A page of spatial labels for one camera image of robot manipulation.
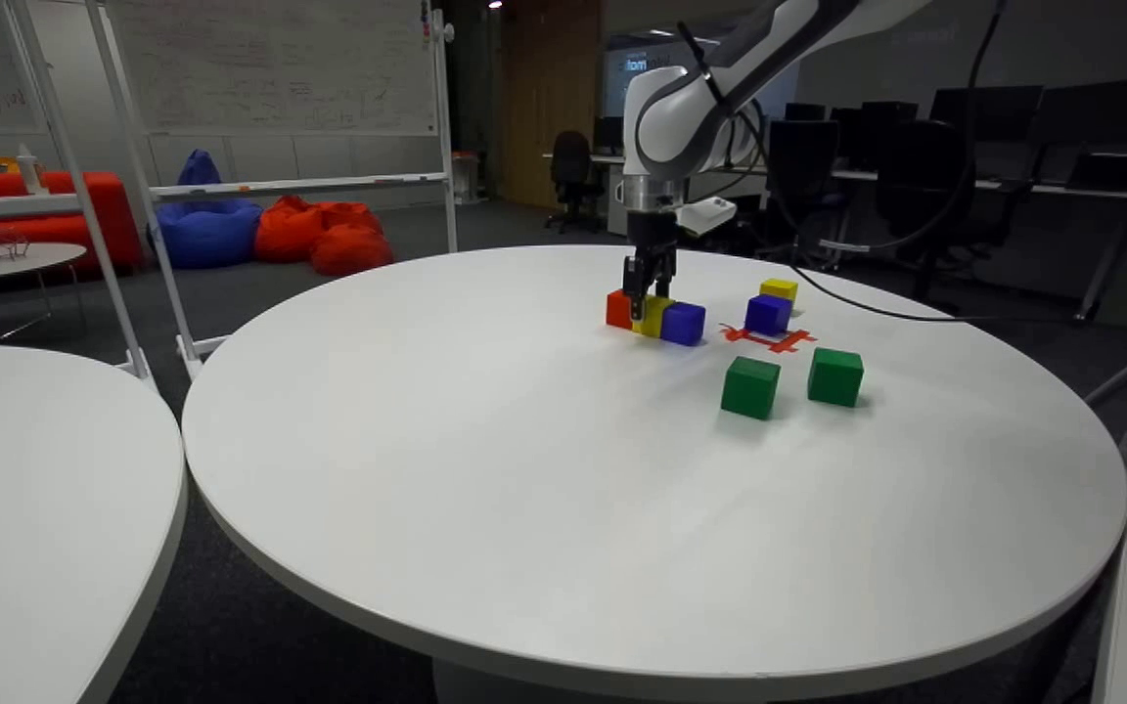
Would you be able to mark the blue cube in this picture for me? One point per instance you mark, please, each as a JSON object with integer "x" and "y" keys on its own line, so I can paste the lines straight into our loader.
{"x": 683, "y": 325}
{"x": 769, "y": 313}

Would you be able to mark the blue bean bag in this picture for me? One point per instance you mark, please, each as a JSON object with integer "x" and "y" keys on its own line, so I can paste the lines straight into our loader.
{"x": 205, "y": 234}

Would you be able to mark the red sofa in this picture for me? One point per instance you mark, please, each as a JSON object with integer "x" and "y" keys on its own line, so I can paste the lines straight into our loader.
{"x": 118, "y": 222}

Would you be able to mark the green cube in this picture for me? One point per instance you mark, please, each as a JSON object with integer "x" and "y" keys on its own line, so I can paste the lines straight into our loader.
{"x": 750, "y": 388}
{"x": 836, "y": 376}

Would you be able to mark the small round white table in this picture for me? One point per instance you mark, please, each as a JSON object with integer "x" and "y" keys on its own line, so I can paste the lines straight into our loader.
{"x": 19, "y": 261}

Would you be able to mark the grey desk with metal legs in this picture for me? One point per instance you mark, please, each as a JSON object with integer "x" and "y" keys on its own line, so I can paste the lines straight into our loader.
{"x": 1087, "y": 195}

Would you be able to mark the clear plastic bottle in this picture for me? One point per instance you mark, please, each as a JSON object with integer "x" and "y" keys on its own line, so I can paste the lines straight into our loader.
{"x": 30, "y": 170}

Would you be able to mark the orange bean bag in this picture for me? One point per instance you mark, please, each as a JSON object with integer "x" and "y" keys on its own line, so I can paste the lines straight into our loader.
{"x": 355, "y": 244}
{"x": 289, "y": 234}

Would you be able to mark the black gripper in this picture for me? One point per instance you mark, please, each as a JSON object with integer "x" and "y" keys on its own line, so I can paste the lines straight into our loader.
{"x": 655, "y": 242}

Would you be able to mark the red tape cross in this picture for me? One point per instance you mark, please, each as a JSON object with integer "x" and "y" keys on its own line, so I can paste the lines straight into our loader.
{"x": 786, "y": 341}

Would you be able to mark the black partition screen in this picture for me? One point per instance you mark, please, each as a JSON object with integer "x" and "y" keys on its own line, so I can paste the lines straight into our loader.
{"x": 1113, "y": 120}

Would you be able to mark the white office desk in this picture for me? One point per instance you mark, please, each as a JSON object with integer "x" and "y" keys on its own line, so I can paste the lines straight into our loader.
{"x": 611, "y": 199}

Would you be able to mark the yellow cube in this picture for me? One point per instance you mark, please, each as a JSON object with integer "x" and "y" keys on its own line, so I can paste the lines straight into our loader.
{"x": 660, "y": 325}
{"x": 782, "y": 289}

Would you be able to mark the black computer monitor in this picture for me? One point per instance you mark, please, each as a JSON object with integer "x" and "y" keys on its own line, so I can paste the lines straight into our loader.
{"x": 607, "y": 135}

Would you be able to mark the red cube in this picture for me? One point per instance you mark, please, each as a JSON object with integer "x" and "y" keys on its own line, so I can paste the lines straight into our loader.
{"x": 616, "y": 311}

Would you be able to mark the brown wooden pillar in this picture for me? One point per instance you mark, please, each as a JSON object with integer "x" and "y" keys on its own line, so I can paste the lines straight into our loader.
{"x": 550, "y": 92}

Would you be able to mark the light grey wrist camera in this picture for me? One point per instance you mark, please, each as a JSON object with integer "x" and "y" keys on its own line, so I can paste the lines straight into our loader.
{"x": 706, "y": 218}

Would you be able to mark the white round side table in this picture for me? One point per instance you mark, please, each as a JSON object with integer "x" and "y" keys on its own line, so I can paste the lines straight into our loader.
{"x": 30, "y": 522}

